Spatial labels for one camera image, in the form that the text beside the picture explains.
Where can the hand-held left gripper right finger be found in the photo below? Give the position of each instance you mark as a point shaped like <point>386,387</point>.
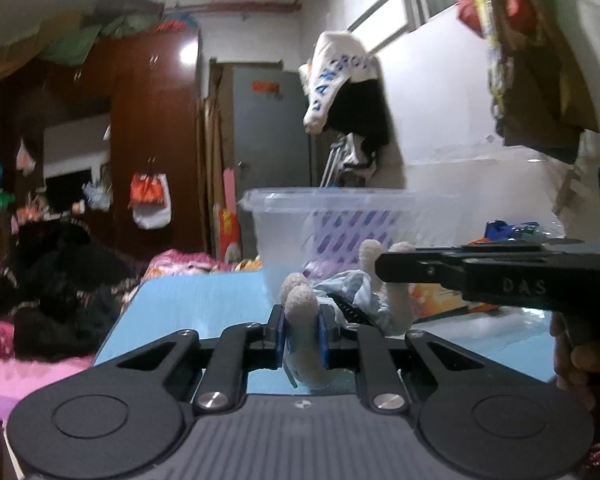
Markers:
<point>323,341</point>

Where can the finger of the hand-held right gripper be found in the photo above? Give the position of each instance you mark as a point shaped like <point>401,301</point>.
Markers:
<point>405,266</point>

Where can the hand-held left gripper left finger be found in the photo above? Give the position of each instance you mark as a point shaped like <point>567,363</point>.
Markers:
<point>279,336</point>

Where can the beige plush toy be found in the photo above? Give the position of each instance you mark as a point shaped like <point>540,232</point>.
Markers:
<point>300,301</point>

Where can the person's right hand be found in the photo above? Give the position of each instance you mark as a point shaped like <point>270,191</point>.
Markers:
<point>584,364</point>

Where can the orange packet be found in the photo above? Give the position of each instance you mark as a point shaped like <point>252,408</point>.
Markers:
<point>437,302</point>

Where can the blue plastic toy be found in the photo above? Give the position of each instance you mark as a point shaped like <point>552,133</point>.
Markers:
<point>500,230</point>

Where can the purple perforated basket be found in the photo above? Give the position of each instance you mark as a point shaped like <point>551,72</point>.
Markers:
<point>340,232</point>

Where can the large clear plastic bin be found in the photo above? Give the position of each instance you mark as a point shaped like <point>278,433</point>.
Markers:
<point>490,190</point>

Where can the clear plastic storage bin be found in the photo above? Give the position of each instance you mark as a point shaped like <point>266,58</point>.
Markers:
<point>280,230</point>

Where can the beige hanging cloth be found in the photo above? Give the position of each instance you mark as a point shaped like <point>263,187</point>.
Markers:
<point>577,190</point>

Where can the red and yellow packet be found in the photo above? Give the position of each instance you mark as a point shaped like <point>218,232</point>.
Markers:
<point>229,235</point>

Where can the pink floral blanket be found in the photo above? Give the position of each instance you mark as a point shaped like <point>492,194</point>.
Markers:
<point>180,262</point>

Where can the metal folding rack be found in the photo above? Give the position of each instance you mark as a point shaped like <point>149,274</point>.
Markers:
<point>332,165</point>

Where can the black hanging garment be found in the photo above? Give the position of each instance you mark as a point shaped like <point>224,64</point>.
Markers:
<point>362,110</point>

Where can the grey door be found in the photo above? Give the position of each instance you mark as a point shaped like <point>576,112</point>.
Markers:
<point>270,145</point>

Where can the orange and white bag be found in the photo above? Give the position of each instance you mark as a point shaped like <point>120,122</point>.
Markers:
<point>151,200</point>

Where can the brown hanging bag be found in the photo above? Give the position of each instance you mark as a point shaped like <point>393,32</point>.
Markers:
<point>540,85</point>

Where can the cardboard sheets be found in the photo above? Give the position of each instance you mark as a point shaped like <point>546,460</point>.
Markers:
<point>215,150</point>

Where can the white cloth with blue print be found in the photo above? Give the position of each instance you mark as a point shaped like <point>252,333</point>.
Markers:
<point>332,67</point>

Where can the orange door sign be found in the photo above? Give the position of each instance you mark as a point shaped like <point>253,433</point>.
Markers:
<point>266,88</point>

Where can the pile of black clothes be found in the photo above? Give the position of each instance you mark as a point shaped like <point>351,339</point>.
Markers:
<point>55,285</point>

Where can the brown wooden wardrobe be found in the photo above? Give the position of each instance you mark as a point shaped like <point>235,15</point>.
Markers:
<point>145,125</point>

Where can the red hanging bag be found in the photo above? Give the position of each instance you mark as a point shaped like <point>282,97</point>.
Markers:
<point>472,7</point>

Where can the pink and white bag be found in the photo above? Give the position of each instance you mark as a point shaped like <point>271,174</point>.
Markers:
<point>25,157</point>

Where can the bags atop wardrobe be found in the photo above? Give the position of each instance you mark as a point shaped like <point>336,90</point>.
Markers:
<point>80,40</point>

